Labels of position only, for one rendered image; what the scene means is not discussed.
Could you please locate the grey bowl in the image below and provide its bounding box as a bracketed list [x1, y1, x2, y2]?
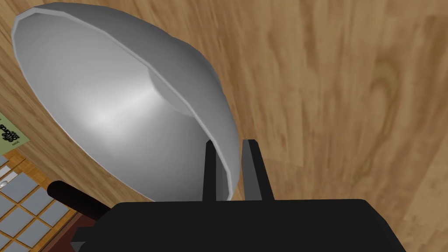
[10, 1, 242, 203]

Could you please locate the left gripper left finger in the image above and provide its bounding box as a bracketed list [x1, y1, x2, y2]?
[203, 139, 225, 202]

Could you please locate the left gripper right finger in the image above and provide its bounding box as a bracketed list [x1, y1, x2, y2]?
[241, 139, 276, 201]

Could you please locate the black round rod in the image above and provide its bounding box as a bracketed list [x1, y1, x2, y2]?
[46, 180, 112, 221]

